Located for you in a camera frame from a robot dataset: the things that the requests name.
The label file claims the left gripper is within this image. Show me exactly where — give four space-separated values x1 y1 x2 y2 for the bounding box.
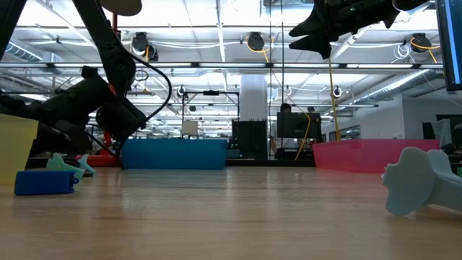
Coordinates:
0 65 113 157

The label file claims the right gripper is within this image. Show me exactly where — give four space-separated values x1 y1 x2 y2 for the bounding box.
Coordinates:
288 0 402 61

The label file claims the blue mini stapler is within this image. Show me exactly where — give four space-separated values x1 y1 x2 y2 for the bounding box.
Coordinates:
14 169 78 196

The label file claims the blue plastic bin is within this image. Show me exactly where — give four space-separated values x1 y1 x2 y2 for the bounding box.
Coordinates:
120 138 230 171

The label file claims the grey-blue staple remover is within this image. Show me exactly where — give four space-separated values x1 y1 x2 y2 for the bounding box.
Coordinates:
381 145 462 217

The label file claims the yellow translucent plastic bin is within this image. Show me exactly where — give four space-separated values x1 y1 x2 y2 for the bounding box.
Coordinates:
0 113 40 186

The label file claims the person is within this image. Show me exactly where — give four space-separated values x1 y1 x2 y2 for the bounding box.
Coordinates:
269 103 300 160

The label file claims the black background monitor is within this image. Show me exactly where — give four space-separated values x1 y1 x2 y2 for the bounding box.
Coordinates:
276 111 323 140

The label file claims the black cabinet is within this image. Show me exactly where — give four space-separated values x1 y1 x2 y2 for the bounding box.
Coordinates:
231 119 269 161

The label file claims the pink plastic bin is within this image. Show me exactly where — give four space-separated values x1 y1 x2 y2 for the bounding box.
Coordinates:
312 139 442 174

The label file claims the computer monitor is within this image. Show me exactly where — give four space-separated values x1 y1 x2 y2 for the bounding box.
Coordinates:
434 0 462 92

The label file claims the white board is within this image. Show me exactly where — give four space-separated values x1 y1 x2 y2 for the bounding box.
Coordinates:
180 119 200 137

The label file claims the long yellow cable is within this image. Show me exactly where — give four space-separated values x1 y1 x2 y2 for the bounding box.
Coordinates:
327 57 341 142

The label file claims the short yellow cable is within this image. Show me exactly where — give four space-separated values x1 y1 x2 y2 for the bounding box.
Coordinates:
294 111 312 162

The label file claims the black background rig frame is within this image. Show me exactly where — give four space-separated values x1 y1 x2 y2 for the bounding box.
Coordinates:
182 90 241 140

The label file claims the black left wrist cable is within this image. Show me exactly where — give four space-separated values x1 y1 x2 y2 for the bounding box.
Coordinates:
124 50 173 124

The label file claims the black aluminium table frame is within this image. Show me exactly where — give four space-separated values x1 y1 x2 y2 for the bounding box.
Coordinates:
24 155 315 169

